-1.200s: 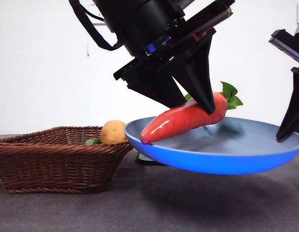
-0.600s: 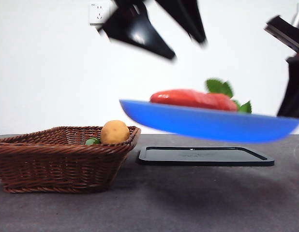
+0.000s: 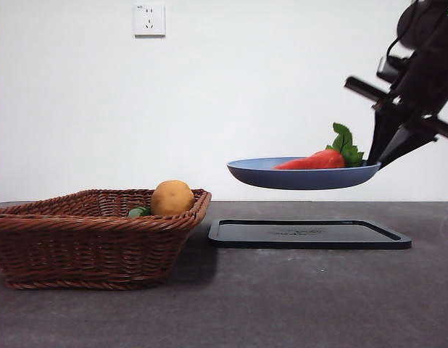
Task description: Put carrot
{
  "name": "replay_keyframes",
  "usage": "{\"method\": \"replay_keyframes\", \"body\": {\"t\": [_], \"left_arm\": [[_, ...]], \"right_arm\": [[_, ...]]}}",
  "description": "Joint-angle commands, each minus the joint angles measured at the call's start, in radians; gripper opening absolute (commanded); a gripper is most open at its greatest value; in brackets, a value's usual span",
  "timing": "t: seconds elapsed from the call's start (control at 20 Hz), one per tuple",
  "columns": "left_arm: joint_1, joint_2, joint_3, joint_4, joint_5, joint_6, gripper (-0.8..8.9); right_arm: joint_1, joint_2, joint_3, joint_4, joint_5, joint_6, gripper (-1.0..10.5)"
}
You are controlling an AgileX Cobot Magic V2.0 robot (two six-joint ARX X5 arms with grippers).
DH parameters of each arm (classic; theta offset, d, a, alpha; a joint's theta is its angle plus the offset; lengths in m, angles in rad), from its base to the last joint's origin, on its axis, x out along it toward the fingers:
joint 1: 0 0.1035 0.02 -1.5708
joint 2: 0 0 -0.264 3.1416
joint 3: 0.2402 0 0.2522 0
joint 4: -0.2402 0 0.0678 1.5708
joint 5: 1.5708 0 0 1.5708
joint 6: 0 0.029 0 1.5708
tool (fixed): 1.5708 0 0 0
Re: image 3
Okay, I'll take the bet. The orange carrot with green leaves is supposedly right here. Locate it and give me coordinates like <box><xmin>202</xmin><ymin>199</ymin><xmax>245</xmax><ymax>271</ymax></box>
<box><xmin>272</xmin><ymin>122</ymin><xmax>366</xmax><ymax>171</ymax></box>

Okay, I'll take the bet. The blue round plate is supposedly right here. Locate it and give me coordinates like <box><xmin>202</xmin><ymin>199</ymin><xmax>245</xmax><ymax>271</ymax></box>
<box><xmin>225</xmin><ymin>156</ymin><xmax>382</xmax><ymax>191</ymax></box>

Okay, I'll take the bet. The black rectangular tray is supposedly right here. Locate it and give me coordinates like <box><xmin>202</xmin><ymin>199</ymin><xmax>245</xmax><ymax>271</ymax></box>
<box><xmin>207</xmin><ymin>218</ymin><xmax>413</xmax><ymax>251</ymax></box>

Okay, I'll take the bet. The yellow-brown potato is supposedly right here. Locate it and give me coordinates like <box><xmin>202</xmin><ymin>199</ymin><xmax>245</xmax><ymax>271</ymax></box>
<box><xmin>150</xmin><ymin>179</ymin><xmax>196</xmax><ymax>217</ymax></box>

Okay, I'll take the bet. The small green vegetable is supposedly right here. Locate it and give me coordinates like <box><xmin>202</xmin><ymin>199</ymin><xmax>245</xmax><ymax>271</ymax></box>
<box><xmin>128</xmin><ymin>206</ymin><xmax>153</xmax><ymax>219</ymax></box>

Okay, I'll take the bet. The brown wicker basket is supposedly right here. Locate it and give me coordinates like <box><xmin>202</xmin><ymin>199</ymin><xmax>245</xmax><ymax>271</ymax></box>
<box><xmin>0</xmin><ymin>188</ymin><xmax>213</xmax><ymax>291</ymax></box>

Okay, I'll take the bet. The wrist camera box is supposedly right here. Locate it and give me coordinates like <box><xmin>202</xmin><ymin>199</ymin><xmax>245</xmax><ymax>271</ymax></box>
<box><xmin>376</xmin><ymin>55</ymin><xmax>410</xmax><ymax>83</ymax></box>

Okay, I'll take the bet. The black cable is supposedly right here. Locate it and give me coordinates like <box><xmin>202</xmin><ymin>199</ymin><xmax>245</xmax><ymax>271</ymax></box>
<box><xmin>386</xmin><ymin>33</ymin><xmax>407</xmax><ymax>59</ymax></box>

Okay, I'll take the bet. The white wall socket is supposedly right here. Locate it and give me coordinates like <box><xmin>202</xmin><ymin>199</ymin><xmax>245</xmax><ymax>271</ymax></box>
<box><xmin>133</xmin><ymin>2</ymin><xmax>167</xmax><ymax>38</ymax></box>

